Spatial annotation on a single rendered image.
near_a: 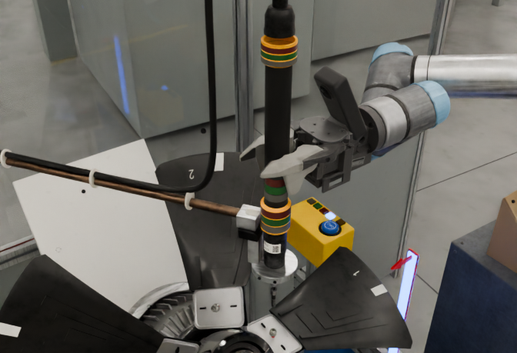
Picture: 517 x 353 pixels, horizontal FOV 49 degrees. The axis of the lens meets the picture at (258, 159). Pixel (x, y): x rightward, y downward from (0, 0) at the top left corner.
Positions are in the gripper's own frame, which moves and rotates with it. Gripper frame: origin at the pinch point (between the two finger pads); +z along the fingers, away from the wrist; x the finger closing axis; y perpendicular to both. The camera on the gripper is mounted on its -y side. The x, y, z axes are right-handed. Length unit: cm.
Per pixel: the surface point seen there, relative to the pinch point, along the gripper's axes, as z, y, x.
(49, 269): 26.3, 13.9, 11.5
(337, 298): -18.0, 37.6, 0.3
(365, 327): -18.7, 39.2, -6.4
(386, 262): -123, 141, 70
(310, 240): -34, 50, 26
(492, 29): -454, 155, 245
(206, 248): 1.8, 23.7, 12.2
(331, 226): -39, 47, 24
